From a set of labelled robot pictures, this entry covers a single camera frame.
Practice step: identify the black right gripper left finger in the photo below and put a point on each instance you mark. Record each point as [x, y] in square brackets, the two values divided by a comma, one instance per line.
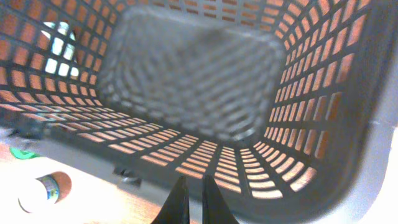
[175, 210]

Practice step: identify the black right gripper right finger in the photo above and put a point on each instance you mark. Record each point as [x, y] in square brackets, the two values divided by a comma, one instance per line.
[214, 207]

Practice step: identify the grey plastic lattice basket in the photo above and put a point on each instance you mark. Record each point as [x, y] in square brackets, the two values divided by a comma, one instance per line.
[288, 105]

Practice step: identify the silver pull-tab tin can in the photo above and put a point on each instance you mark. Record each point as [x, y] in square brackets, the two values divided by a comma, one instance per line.
[41, 193]

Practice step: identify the green lidded jar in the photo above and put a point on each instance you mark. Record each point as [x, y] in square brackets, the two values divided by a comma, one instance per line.
[21, 154]

